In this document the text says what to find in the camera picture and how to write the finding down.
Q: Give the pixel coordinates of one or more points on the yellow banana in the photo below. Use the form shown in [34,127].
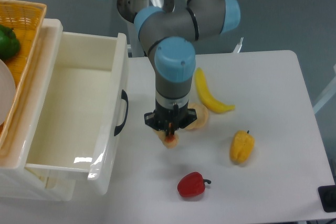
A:
[205,95]

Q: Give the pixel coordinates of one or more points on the white metal frame bracket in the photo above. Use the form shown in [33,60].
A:
[238,47]

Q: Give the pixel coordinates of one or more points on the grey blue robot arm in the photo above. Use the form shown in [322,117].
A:
[166,37]

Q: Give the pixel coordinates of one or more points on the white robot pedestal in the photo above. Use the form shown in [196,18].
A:
[136,49]

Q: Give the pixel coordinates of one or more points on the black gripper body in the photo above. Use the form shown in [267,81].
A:
[161,117]

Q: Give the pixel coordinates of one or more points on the orange square bread loaf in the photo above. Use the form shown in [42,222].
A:
[169,141]

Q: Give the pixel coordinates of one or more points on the orange woven basket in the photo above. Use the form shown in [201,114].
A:
[26,19]

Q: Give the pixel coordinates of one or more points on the yellow bell pepper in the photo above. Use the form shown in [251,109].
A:
[241,146]

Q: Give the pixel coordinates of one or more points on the white round plate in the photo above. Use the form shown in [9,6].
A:
[7,91]

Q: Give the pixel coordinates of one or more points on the white plastic drawer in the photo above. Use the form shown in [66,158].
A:
[74,136]

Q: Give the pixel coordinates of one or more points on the white frame leg right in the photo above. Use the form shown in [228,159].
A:
[324,97]

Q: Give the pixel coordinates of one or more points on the white drawer cabinet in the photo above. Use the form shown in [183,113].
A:
[16,180]

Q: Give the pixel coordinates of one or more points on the round beige bread bun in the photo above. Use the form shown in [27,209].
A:
[202,116]

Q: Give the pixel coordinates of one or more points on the black drawer handle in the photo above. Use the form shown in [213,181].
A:
[124,111]

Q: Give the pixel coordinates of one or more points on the red bell pepper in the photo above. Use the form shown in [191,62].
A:
[192,185]

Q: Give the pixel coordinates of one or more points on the black device at corner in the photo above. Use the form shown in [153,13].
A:
[327,197]

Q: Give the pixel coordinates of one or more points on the green bell pepper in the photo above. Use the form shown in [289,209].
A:
[10,45]

